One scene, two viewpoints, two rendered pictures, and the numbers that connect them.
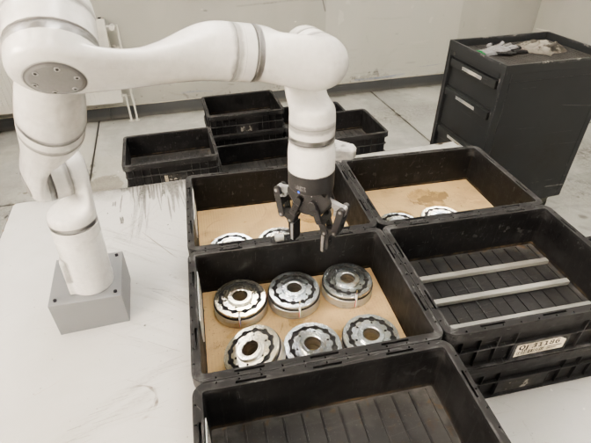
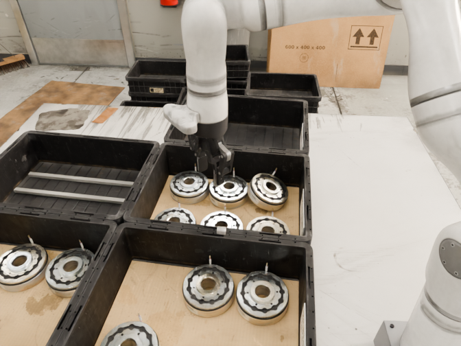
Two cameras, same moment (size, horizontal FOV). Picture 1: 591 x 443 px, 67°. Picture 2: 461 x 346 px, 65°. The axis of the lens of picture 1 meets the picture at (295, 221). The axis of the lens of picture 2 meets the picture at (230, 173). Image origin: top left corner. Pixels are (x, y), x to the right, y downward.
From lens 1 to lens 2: 119 cm
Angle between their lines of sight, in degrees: 102
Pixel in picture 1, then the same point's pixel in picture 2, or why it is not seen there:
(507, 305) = (76, 189)
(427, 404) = not seen: hidden behind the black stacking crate
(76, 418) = (390, 261)
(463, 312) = (110, 193)
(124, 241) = not seen: outside the picture
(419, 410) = not seen: hidden behind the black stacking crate
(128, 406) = (354, 258)
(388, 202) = (25, 336)
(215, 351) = (292, 215)
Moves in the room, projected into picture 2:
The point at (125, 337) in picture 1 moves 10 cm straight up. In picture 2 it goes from (372, 320) to (384, 296)
